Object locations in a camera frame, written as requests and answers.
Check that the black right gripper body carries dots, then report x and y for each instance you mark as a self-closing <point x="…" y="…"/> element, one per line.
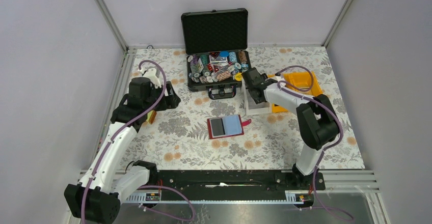
<point x="257" y="101"/>

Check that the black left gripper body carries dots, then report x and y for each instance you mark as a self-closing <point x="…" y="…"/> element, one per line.
<point x="155" y="93"/>

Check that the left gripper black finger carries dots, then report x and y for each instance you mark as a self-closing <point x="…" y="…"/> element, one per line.
<point x="169" y="91"/>
<point x="172" y="101"/>

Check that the white plastic bin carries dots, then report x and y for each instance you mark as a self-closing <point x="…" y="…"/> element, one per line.
<point x="251" y="107"/>

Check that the yellow bin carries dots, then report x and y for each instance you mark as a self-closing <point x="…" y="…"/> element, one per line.
<point x="278" y="107"/>
<point x="303" y="83"/>

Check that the red leather card holder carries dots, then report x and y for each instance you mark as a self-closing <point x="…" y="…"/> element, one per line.
<point x="233" y="125"/>

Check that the black credit card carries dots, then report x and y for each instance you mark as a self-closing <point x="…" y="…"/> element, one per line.
<point x="217" y="127"/>

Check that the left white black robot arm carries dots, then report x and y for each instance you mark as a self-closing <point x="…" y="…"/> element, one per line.
<point x="97" y="196"/>

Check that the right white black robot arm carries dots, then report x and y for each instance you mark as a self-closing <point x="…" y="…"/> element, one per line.
<point x="320" y="128"/>

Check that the orange green sticky note block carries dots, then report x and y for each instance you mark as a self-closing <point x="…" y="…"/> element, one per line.
<point x="151" y="117"/>

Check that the yellow round dealer chip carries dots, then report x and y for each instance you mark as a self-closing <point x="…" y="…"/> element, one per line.
<point x="238" y="77"/>

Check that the floral patterned table mat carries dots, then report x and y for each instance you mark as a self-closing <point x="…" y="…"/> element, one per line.
<point x="178" y="138"/>

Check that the black poker chip case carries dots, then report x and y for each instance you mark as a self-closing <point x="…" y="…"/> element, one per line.
<point x="209" y="33"/>

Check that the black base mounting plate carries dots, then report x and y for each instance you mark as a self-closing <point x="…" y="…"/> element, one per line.
<point x="179" y="181"/>

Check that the white slotted cable duct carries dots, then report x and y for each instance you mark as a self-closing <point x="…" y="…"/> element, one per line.
<point x="215" y="196"/>

